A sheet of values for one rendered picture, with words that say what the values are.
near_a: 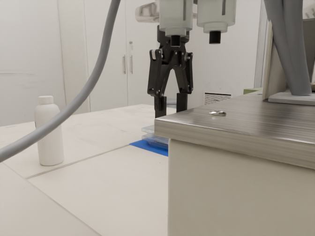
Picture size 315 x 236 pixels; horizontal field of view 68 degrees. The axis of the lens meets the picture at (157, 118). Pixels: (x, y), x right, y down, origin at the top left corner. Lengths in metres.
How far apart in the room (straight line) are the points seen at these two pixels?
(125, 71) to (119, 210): 2.23
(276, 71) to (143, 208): 0.26
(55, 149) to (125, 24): 2.16
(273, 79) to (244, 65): 3.45
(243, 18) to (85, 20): 2.27
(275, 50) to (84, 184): 0.37
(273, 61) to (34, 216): 0.27
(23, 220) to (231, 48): 3.59
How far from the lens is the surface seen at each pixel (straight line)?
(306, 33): 0.29
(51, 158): 0.54
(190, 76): 0.61
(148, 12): 0.55
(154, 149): 0.60
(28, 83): 2.46
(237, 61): 3.68
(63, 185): 0.46
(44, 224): 0.29
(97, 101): 2.32
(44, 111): 0.52
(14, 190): 0.37
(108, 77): 2.38
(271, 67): 0.18
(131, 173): 0.47
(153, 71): 0.52
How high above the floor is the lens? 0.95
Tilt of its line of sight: 12 degrees down
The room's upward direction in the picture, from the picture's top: straight up
